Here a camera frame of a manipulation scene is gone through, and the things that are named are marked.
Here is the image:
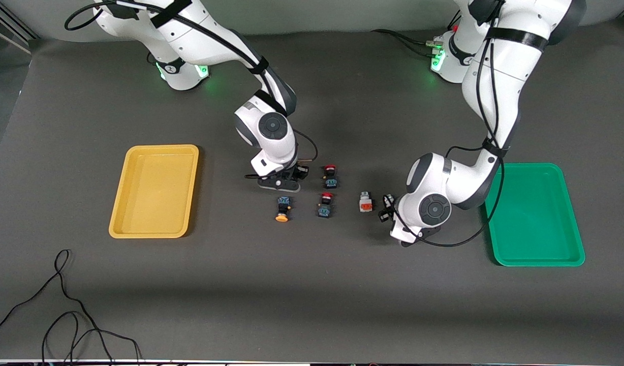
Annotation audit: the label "yellow push button switch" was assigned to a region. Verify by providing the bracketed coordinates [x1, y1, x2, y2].
[275, 196, 294, 223]

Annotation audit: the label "dark grey table mat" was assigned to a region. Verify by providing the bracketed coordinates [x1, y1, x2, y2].
[0, 23, 624, 364]

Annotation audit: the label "yellow plastic tray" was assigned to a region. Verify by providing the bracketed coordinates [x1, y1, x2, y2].
[109, 144, 200, 239]

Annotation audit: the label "green plastic tray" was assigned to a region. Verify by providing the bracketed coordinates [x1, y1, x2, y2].
[482, 163, 586, 267]

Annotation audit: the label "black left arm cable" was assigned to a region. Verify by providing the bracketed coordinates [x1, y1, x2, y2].
[388, 5, 508, 248]

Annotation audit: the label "black left arm base cables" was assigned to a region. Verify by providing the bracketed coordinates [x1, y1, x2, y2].
[370, 10, 462, 57]

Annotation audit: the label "thin black loose cable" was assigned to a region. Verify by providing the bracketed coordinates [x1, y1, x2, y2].
[0, 249, 142, 364]

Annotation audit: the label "aluminium frame rail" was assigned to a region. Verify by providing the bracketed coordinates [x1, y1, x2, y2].
[0, 0, 38, 54]

